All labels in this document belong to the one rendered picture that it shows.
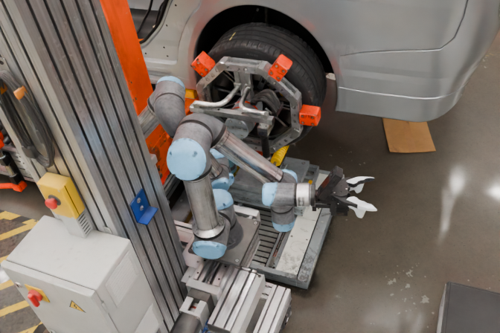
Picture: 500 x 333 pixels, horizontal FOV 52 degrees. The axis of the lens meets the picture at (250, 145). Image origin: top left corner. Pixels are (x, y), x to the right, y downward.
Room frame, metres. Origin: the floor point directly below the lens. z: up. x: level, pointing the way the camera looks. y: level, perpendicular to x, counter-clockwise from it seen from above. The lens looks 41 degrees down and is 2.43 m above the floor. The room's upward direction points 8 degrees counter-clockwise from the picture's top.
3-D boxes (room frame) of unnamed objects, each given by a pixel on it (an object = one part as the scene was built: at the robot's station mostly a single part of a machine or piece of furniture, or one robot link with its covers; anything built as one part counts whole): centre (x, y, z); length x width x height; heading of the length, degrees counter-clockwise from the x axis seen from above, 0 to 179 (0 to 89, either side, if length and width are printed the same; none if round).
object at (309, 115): (1.94, -0.31, 0.85); 0.09 x 0.08 x 0.07; 63
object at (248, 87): (1.92, -0.06, 1.03); 0.19 x 0.18 x 0.11; 153
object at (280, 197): (1.12, -0.07, 1.21); 0.11 x 0.08 x 0.09; 77
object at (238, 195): (2.23, -0.10, 0.13); 0.50 x 0.36 x 0.10; 63
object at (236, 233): (1.31, 0.15, 0.87); 0.15 x 0.15 x 0.10
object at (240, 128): (2.01, 0.01, 0.85); 0.21 x 0.14 x 0.14; 153
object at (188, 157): (1.18, 0.18, 1.19); 0.15 x 0.12 x 0.55; 166
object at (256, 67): (2.08, -0.03, 0.85); 0.54 x 0.07 x 0.54; 63
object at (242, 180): (2.23, -0.10, 0.32); 0.40 x 0.30 x 0.28; 63
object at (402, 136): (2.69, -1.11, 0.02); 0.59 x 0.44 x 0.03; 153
